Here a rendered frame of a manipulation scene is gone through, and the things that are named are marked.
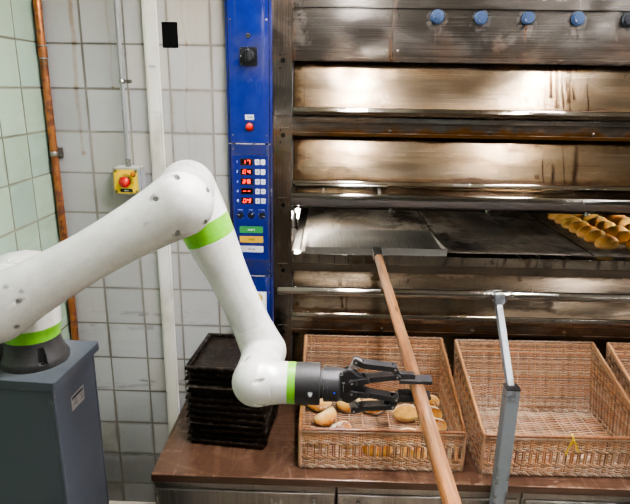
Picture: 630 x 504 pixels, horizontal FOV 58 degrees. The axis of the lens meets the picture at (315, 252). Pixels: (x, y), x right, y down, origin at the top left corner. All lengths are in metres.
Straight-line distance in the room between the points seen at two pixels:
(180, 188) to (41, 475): 0.76
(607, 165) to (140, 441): 2.19
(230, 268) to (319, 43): 1.10
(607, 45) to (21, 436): 2.13
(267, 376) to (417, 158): 1.18
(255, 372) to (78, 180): 1.33
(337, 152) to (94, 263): 1.24
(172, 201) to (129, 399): 1.65
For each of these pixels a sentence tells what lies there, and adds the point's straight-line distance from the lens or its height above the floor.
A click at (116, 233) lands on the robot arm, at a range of 1.09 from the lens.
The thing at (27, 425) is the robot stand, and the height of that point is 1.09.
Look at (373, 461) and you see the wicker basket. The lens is 2.02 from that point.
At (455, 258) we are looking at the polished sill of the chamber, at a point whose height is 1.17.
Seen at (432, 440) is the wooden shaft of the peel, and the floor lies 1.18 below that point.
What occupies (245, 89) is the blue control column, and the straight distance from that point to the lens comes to 2.10.
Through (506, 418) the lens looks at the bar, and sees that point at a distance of 1.86.
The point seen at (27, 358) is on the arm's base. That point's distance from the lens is 1.39.
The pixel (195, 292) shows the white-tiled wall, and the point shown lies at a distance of 2.31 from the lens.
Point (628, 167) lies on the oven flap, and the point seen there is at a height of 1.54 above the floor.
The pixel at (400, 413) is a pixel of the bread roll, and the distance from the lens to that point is 2.24.
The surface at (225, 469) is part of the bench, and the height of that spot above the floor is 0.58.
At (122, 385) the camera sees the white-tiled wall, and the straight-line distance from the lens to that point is 2.58.
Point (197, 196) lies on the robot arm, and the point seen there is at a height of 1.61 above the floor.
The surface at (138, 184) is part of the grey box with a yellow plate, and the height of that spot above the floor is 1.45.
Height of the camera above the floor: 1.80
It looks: 16 degrees down
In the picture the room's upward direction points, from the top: 1 degrees clockwise
